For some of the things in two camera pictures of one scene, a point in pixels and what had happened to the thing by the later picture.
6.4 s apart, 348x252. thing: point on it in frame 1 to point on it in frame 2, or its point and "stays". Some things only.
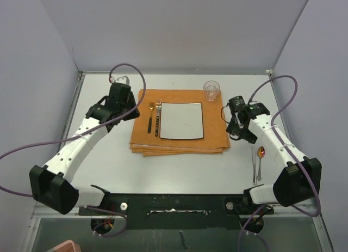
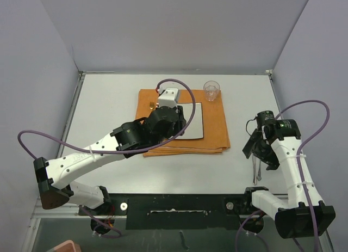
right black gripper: x=234 y=130 to x=271 y=159
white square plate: x=181 y=120 stays
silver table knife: x=254 y=165 stays
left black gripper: x=134 y=114 to x=179 y=123
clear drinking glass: x=211 y=88 stays
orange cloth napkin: x=216 y=139 stays
